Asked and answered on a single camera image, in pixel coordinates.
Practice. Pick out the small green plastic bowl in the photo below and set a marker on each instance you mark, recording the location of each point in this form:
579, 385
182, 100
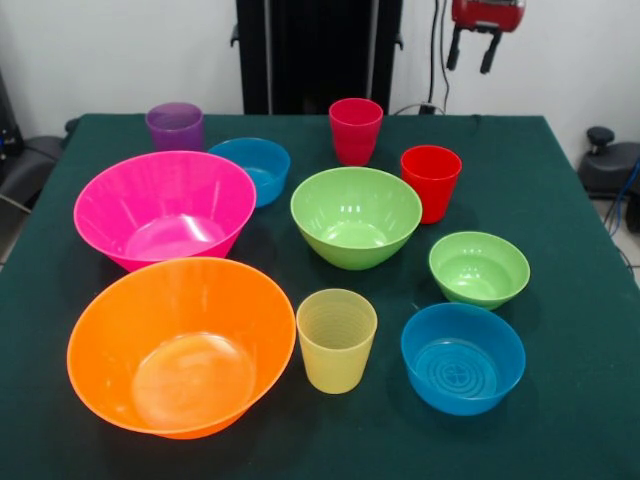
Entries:
477, 275

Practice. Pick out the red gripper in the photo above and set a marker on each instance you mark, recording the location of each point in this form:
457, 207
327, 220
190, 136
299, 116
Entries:
487, 14

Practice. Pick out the red plastic cup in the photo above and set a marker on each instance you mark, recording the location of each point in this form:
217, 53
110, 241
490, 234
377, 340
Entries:
432, 195

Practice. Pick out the large green plastic bowl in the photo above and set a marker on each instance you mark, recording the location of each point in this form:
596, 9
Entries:
355, 225

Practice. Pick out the purple plastic cup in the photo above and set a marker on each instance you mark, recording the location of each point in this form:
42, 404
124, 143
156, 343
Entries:
175, 132

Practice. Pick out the grey black base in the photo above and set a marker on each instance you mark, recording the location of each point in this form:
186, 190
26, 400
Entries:
30, 165

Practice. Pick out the blue plastic bowl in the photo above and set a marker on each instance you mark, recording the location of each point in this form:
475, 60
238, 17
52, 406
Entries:
462, 365
265, 165

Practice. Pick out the yellow plastic cup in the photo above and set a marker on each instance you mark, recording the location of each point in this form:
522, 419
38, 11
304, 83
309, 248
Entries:
335, 360

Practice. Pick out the crimson pink plastic cup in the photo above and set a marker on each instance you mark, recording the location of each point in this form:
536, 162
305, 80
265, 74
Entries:
355, 140

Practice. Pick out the dark green table cloth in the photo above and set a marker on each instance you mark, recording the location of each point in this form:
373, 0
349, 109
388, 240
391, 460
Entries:
525, 400

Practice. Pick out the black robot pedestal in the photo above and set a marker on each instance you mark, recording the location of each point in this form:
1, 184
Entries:
320, 55

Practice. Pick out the large pink plastic bowl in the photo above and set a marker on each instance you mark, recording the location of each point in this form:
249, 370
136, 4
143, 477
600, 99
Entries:
165, 215

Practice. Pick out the black base with knob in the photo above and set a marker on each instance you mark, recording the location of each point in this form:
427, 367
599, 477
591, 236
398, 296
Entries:
607, 165

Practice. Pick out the orange plastic bowl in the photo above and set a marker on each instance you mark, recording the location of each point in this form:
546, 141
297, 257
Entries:
180, 350

